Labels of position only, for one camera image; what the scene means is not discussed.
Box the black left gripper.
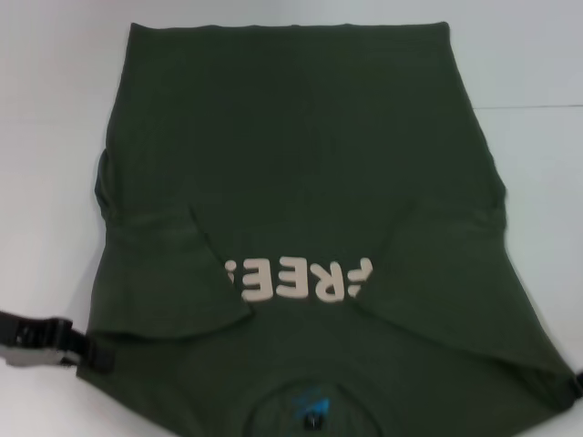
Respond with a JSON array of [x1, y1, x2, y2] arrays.
[[0, 309, 116, 375]]

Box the dark green FREE t-shirt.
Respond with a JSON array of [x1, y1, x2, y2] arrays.
[[75, 20, 583, 437]]

